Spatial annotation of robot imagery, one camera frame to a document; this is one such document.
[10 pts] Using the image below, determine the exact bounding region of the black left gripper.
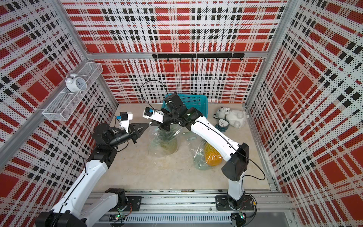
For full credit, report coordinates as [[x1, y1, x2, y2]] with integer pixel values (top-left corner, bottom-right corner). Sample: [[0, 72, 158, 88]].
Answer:
[[109, 123, 149, 148]]

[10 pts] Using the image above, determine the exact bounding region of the clear zip-top bag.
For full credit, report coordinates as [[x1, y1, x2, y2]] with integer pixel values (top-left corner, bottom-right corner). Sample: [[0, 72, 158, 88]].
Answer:
[[148, 125, 182, 158], [187, 134, 215, 170]]

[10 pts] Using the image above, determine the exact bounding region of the green-yellow pineapple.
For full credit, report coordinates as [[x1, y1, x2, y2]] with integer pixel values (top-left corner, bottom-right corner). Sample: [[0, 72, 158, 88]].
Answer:
[[155, 129, 178, 155]]

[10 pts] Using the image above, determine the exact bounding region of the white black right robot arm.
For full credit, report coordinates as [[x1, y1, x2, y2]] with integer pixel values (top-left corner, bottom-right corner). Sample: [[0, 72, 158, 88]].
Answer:
[[161, 93, 249, 202]]

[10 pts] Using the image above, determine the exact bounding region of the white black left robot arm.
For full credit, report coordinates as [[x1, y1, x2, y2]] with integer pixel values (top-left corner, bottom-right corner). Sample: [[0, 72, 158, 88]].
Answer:
[[36, 123, 149, 227]]

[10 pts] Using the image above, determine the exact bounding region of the orange-yellow pineapple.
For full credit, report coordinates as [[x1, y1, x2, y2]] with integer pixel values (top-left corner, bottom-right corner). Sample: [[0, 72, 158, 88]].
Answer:
[[204, 142, 223, 166]]

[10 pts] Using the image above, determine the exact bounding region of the teal plastic basket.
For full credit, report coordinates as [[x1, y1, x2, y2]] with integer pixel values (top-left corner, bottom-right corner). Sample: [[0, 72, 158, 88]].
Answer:
[[160, 93, 208, 118]]

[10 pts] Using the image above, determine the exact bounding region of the teal twin-bell alarm clock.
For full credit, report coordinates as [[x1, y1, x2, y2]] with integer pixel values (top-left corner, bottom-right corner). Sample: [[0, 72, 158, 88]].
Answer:
[[213, 114, 230, 132]]

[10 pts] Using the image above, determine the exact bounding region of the white plush dog toy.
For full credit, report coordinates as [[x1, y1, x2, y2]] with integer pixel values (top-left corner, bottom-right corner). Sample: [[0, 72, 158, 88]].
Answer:
[[214, 107, 247, 128]]

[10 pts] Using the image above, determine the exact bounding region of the white alarm clock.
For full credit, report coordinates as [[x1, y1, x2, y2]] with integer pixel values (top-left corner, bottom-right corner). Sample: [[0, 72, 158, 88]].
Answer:
[[65, 73, 87, 93]]

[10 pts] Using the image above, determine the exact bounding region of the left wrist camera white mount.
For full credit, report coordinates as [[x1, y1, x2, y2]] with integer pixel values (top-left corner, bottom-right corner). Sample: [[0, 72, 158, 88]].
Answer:
[[116, 111, 133, 132]]

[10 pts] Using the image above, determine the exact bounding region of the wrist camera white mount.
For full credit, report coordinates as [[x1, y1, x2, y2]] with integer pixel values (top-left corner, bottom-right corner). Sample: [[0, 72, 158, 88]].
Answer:
[[143, 107, 164, 123], [116, 111, 133, 132]]

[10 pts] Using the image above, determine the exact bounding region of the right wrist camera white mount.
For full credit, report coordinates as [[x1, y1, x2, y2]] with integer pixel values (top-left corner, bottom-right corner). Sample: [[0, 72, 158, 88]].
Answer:
[[143, 107, 164, 123]]

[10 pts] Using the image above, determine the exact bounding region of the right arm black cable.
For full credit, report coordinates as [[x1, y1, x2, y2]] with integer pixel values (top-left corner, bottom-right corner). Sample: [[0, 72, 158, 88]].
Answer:
[[139, 79, 173, 106]]

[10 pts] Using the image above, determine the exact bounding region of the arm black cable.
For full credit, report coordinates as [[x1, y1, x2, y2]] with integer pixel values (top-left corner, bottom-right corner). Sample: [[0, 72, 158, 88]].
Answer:
[[85, 105, 117, 137], [139, 79, 173, 106]]

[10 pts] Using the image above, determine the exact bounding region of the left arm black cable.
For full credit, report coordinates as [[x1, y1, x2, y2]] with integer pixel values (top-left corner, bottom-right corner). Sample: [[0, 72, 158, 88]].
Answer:
[[85, 105, 117, 137]]

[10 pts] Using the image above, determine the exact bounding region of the clear wire wall shelf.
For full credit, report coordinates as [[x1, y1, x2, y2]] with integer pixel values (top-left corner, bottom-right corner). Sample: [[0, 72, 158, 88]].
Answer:
[[42, 61, 103, 121]]

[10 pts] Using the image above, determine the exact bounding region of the black wall hook rail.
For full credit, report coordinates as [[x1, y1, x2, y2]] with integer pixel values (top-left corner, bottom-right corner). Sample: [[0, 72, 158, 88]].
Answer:
[[152, 53, 245, 60]]

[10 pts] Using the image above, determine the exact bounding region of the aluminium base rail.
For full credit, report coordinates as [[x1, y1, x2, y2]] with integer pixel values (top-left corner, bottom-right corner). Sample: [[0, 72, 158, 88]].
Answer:
[[95, 190, 298, 227]]

